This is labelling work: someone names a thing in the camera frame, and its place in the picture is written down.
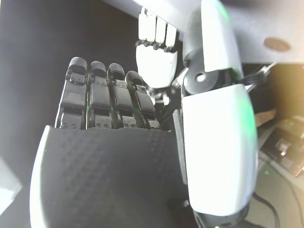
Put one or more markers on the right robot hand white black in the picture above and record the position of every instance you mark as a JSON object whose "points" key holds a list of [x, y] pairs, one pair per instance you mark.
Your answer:
{"points": [[107, 178]]}

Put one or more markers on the brown round disc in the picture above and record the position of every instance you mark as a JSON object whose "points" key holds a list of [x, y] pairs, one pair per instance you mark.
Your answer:
{"points": [[276, 44]]}

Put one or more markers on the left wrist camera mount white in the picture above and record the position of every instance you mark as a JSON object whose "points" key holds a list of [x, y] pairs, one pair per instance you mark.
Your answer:
{"points": [[164, 96]]}

